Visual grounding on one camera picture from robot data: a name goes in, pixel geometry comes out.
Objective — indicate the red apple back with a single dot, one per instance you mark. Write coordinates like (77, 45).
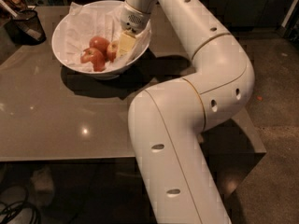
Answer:
(100, 43)

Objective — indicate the red apple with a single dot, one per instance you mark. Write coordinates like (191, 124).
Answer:
(100, 43)
(94, 56)
(112, 50)

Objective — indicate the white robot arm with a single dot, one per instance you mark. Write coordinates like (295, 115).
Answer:
(165, 119)

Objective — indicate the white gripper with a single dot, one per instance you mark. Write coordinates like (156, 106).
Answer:
(133, 19)

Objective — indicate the white object under table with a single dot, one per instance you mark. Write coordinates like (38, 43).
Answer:
(43, 185)

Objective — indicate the black mesh pen cup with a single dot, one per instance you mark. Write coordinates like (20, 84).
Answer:
(26, 29)

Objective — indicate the white ceramic bowl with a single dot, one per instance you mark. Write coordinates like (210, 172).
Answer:
(101, 39)

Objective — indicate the white paper liner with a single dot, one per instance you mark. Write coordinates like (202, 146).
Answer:
(82, 24)

